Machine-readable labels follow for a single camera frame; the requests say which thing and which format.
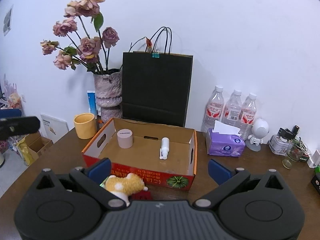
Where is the white orange plush toy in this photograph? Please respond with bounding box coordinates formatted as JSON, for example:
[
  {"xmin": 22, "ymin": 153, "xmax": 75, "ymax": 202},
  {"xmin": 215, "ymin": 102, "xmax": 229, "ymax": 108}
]
[{"xmin": 104, "ymin": 173, "xmax": 148, "ymax": 206}]

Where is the pink cylindrical jar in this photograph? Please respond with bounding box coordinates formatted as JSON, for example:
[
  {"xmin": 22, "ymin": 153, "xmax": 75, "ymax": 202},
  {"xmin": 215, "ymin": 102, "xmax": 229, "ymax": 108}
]
[{"xmin": 117, "ymin": 129, "xmax": 133, "ymax": 149}]

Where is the red rose flower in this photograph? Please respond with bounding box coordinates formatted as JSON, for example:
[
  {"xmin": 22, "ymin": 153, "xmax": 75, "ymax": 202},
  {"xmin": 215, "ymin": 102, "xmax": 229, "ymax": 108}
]
[{"xmin": 131, "ymin": 191, "xmax": 153, "ymax": 200}]

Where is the white spray bottle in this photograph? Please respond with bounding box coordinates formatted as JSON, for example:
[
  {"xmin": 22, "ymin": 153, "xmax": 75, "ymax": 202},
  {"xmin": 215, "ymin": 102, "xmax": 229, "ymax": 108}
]
[{"xmin": 159, "ymin": 137, "xmax": 170, "ymax": 160}]

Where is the cluttered storage rack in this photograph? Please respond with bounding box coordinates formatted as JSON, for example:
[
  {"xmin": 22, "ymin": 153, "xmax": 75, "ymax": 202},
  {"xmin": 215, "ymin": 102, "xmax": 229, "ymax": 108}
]
[{"xmin": 1, "ymin": 75, "xmax": 23, "ymax": 111}]

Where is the brown cardboard box on floor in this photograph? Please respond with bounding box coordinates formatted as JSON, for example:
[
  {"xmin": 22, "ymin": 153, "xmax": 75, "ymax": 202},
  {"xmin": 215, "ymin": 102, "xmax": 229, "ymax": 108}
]
[{"xmin": 25, "ymin": 132, "xmax": 53, "ymax": 166}]

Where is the purple tissue pack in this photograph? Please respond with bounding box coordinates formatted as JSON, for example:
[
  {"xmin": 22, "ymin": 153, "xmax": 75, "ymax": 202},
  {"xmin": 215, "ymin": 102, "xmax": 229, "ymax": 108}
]
[{"xmin": 206, "ymin": 121, "xmax": 246, "ymax": 157}]

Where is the yellow mug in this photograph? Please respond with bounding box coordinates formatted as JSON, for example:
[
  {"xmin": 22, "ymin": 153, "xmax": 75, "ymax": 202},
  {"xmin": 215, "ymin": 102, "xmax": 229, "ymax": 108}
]
[{"xmin": 74, "ymin": 113, "xmax": 97, "ymax": 139}]

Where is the white robot figurine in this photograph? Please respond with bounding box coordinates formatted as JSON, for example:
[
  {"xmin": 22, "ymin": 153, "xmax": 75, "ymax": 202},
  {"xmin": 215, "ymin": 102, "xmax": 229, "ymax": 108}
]
[{"xmin": 245, "ymin": 118, "xmax": 269, "ymax": 152}]

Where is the middle water bottle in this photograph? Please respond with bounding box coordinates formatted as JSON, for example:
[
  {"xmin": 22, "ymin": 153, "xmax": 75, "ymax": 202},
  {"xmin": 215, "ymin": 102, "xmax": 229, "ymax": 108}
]
[{"xmin": 222, "ymin": 89, "xmax": 242, "ymax": 126}]

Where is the water bottle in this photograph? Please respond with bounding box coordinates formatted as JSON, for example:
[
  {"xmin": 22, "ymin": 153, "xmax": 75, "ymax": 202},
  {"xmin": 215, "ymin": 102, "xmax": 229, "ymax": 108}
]
[
  {"xmin": 222, "ymin": 89, "xmax": 242, "ymax": 126},
  {"xmin": 238, "ymin": 93, "xmax": 257, "ymax": 140},
  {"xmin": 201, "ymin": 85, "xmax": 224, "ymax": 133}
]

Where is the right water bottle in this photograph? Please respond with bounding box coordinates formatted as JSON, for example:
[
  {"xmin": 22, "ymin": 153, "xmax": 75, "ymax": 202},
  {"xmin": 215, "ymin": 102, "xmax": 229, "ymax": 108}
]
[{"xmin": 238, "ymin": 93, "xmax": 257, "ymax": 140}]

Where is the orange cardboard box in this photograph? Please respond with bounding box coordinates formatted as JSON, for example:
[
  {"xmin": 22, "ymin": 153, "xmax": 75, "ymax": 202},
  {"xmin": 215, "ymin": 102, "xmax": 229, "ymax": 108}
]
[{"xmin": 82, "ymin": 118, "xmax": 197, "ymax": 191}]

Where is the left water bottle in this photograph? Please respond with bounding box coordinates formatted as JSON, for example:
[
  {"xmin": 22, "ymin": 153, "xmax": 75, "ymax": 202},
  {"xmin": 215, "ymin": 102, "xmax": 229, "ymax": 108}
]
[{"xmin": 201, "ymin": 85, "xmax": 224, "ymax": 133}]

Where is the clear glass cup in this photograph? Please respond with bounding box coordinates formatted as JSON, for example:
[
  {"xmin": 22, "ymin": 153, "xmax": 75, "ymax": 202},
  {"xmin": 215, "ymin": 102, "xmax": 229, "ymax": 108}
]
[{"xmin": 282, "ymin": 139, "xmax": 306, "ymax": 170}]

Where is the blue white tube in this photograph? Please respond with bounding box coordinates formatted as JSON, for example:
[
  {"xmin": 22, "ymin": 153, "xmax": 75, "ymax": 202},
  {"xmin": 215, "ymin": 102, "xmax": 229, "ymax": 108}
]
[{"xmin": 87, "ymin": 90, "xmax": 98, "ymax": 118}]

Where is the black patterned box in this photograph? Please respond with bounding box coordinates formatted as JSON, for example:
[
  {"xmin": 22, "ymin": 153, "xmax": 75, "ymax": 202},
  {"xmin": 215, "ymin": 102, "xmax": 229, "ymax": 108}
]
[{"xmin": 311, "ymin": 172, "xmax": 320, "ymax": 194}]

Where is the white charger adapter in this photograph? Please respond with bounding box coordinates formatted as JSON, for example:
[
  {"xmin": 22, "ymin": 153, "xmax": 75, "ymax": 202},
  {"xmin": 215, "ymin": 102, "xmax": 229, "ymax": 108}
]
[{"xmin": 307, "ymin": 150, "xmax": 320, "ymax": 168}]

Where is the pink ceramic vase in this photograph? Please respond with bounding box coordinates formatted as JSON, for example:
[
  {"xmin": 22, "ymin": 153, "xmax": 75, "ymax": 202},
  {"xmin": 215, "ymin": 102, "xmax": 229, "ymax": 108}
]
[{"xmin": 93, "ymin": 71, "xmax": 123, "ymax": 123}]

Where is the black paper bag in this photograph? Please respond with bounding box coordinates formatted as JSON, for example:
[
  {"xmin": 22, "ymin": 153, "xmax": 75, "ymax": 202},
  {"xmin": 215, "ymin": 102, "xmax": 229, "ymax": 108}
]
[{"xmin": 122, "ymin": 27, "xmax": 193, "ymax": 127}]

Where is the dried pink rose bouquet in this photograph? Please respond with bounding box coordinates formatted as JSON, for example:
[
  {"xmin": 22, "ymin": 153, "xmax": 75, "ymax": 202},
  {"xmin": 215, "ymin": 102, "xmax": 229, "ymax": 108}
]
[{"xmin": 40, "ymin": 0, "xmax": 120, "ymax": 76}]

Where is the green binder clip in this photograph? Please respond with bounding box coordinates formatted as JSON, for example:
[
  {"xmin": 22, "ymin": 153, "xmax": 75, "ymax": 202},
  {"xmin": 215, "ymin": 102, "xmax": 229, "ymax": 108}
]
[{"xmin": 152, "ymin": 49, "xmax": 159, "ymax": 59}]

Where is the wall poster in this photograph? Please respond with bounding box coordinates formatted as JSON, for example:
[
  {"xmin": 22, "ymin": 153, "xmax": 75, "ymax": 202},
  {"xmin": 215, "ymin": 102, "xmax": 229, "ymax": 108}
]
[{"xmin": 3, "ymin": 5, "xmax": 14, "ymax": 36}]

